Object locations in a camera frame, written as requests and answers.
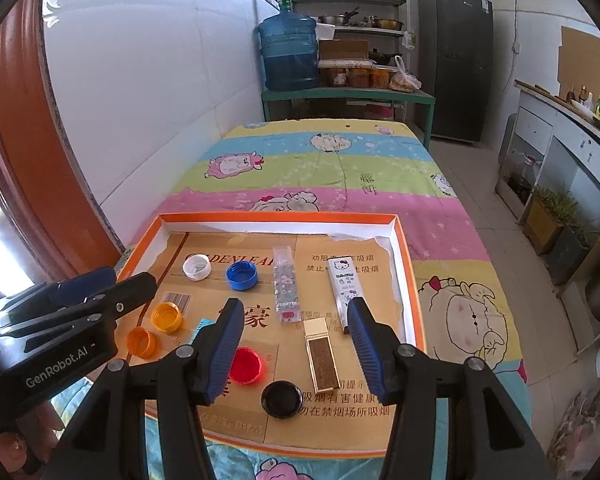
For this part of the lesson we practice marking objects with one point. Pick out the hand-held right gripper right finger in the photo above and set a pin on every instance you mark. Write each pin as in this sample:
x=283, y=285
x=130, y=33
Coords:
x=367, y=355

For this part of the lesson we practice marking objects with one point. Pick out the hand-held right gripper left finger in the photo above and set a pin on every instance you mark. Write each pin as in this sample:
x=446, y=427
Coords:
x=225, y=355

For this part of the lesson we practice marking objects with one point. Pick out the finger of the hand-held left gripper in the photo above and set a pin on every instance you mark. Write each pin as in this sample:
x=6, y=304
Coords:
x=87, y=282
x=135, y=290

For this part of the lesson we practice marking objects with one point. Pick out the red bottle cap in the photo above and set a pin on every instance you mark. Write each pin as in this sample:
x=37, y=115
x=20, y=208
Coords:
x=249, y=366

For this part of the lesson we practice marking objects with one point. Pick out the teal floral lighter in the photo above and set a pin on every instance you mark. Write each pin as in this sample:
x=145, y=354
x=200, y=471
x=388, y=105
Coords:
x=203, y=329

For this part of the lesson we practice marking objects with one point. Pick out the orange bottle cap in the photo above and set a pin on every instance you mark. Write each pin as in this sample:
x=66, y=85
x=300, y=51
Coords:
x=141, y=342
x=166, y=317

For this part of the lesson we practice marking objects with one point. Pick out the gold rectangular lighter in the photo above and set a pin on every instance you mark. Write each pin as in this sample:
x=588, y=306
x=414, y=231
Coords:
x=321, y=355

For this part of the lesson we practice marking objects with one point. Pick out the white bottle cap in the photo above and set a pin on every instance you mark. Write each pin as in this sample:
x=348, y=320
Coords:
x=197, y=266

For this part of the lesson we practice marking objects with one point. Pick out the black bottle cap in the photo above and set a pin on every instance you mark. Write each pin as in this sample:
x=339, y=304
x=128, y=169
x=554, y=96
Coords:
x=281, y=399

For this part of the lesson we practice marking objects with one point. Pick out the white cartoon printed lighter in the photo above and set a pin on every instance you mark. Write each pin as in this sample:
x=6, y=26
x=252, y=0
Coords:
x=344, y=282

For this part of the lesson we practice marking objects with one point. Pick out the blue bottle cap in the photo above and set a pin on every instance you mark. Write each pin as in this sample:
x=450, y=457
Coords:
x=241, y=276

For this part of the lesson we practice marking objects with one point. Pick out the clear plastic rectangular box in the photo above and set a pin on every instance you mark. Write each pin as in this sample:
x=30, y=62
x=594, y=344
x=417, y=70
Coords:
x=286, y=285

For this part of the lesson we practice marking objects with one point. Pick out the orange-rimmed shallow box tray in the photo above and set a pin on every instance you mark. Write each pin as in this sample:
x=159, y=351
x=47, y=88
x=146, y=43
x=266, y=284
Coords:
x=280, y=226

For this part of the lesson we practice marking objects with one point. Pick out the person's left hand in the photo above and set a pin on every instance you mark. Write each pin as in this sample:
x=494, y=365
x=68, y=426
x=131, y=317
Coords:
x=15, y=447

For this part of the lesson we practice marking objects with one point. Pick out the flattened cardboard carton sheet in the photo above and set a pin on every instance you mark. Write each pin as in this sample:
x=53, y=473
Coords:
x=230, y=425

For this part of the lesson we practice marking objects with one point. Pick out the red-brown wooden door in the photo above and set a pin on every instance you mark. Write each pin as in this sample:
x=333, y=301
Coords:
x=25, y=160

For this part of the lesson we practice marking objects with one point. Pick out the wooden planter with green plants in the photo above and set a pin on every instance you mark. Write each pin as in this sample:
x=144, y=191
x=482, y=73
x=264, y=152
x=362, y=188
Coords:
x=550, y=220

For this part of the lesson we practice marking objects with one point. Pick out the dark planter box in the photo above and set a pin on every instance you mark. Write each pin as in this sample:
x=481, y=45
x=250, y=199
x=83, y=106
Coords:
x=572, y=257

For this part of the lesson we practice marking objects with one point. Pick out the printed woven sack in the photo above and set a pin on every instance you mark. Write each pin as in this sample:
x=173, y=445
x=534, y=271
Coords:
x=585, y=425

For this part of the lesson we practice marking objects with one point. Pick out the clear plastic jug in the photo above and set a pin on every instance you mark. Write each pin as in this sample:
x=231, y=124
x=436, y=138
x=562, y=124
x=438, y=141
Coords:
x=522, y=175

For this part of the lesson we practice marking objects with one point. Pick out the green metal table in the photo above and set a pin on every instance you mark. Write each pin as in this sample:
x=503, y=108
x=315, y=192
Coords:
x=350, y=95

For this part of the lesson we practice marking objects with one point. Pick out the plastic bag of food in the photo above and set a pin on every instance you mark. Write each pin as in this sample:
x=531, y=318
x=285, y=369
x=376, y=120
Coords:
x=404, y=80

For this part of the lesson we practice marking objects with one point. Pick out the blue water jug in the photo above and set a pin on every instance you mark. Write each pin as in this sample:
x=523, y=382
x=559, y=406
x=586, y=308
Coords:
x=287, y=52

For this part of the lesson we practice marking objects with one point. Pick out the black frying pan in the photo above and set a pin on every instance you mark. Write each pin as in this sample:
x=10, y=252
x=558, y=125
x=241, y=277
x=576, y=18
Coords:
x=380, y=56

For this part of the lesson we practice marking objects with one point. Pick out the white kitchen counter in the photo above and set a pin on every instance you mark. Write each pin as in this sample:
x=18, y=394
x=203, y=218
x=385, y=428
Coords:
x=570, y=130

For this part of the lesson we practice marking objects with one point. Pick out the brown cardboard box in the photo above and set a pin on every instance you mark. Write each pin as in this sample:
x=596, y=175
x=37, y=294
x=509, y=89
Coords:
x=342, y=49

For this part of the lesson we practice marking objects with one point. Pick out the dark grey refrigerator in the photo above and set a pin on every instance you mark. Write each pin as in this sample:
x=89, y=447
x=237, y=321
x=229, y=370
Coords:
x=455, y=60

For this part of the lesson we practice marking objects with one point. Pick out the brass bowl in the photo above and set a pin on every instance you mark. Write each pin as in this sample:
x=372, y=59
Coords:
x=387, y=24

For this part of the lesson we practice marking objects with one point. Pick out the steel bowl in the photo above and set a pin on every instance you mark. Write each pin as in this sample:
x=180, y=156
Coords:
x=332, y=20

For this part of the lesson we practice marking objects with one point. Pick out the row of condiment bottles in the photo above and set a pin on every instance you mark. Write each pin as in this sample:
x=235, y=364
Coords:
x=592, y=105

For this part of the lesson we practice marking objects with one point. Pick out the white metal shelf rack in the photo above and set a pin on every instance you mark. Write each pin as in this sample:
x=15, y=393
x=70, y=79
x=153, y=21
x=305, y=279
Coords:
x=350, y=0

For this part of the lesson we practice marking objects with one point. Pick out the cardboard sheet on wall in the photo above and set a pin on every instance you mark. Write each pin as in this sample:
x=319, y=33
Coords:
x=587, y=60

